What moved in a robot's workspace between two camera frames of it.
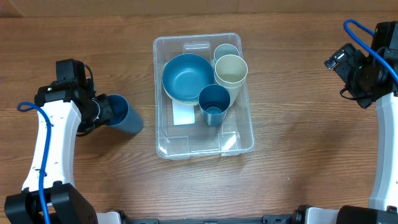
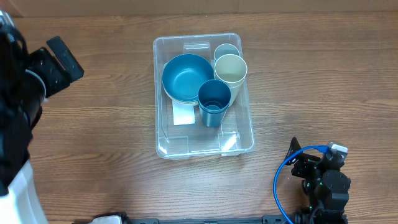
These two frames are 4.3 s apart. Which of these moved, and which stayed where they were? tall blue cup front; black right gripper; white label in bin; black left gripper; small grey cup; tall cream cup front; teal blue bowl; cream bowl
Moved: black left gripper; tall blue cup front; black right gripper; cream bowl
Stayed: small grey cup; white label in bin; tall cream cup front; teal blue bowl
